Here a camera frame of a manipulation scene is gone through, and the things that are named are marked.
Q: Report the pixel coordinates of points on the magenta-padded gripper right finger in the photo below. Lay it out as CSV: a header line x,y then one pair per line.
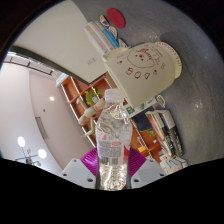
x,y
149,170

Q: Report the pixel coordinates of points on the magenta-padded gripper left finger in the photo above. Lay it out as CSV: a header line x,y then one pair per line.
x,y
76,170

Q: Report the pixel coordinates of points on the clear plastic water bottle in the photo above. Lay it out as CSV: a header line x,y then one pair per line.
x,y
113,136

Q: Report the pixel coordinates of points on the stack of dark books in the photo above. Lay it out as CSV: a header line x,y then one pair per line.
x,y
168,133

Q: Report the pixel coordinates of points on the round-bulb ceiling chandelier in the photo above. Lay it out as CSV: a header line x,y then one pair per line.
x,y
31,151

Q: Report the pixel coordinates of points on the dark blue chair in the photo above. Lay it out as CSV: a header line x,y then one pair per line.
x,y
143,121

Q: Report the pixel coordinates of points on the ceiling air vent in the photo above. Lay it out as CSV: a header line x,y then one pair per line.
x,y
41,127

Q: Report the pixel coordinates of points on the green-white drink carton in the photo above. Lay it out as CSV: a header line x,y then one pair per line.
x,y
138,108

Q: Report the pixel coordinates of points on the printed round sticker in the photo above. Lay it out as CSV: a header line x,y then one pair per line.
x,y
104,20
161,101
113,31

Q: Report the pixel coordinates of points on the recessed ceiling spotlight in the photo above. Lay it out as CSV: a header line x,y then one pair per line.
x,y
51,98

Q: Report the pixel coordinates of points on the brown wooden shelf unit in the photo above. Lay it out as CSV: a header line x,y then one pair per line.
x,y
75,91

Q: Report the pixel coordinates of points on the cream mug with red print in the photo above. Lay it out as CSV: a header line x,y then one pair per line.
x,y
143,71

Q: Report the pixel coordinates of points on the flat round red coaster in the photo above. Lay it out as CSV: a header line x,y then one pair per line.
x,y
116,18

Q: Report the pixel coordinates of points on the white wall outlet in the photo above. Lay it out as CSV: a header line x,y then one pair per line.
x,y
90,61

